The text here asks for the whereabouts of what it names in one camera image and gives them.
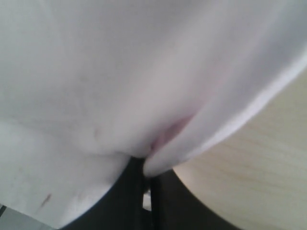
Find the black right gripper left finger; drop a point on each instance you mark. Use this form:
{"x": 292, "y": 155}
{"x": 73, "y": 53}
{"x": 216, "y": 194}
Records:
{"x": 121, "y": 208}

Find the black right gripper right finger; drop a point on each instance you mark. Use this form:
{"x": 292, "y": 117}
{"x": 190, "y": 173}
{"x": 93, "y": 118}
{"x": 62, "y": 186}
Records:
{"x": 174, "y": 207}

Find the white t-shirt red lettering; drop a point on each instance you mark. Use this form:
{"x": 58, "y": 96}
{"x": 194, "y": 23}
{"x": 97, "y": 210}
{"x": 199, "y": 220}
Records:
{"x": 87, "y": 84}

